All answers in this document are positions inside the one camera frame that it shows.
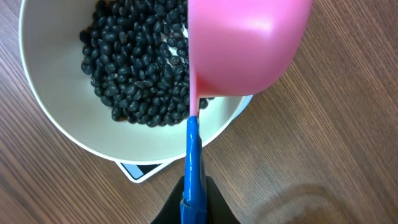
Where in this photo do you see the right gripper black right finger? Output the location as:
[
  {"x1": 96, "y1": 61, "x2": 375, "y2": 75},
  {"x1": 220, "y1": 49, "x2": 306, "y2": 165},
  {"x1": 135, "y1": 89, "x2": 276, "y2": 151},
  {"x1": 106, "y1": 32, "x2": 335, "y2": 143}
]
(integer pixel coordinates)
[{"x1": 206, "y1": 176, "x2": 240, "y2": 224}]

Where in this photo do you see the white digital kitchen scale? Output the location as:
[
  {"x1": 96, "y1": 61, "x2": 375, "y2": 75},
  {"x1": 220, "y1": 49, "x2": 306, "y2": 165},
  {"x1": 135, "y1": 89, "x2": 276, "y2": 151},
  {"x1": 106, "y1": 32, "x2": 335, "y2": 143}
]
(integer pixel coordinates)
[{"x1": 115, "y1": 95, "x2": 254, "y2": 184}]

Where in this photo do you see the white bowl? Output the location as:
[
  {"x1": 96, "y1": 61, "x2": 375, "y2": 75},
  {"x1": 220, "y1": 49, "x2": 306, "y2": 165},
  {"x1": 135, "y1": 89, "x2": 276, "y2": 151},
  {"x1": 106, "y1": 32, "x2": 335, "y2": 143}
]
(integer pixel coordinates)
[{"x1": 18, "y1": 0, "x2": 249, "y2": 166}]

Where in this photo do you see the pile of black beans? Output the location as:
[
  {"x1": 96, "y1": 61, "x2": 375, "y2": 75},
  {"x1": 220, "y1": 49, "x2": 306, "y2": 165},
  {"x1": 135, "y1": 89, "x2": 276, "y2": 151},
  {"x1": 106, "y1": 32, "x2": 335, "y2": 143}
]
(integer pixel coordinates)
[{"x1": 79, "y1": 0, "x2": 215, "y2": 128}]

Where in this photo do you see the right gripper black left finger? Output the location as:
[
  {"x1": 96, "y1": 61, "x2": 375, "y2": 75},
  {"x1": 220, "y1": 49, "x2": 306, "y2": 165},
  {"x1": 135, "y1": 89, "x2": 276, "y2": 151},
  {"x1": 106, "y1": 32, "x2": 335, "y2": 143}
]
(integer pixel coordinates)
[{"x1": 150, "y1": 176, "x2": 184, "y2": 224}]

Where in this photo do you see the pink scoop blue handle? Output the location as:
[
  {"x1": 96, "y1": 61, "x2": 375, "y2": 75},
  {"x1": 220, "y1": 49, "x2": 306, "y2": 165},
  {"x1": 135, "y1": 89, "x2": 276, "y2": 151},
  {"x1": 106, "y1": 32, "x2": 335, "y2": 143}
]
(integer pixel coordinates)
[{"x1": 180, "y1": 0, "x2": 312, "y2": 223}]

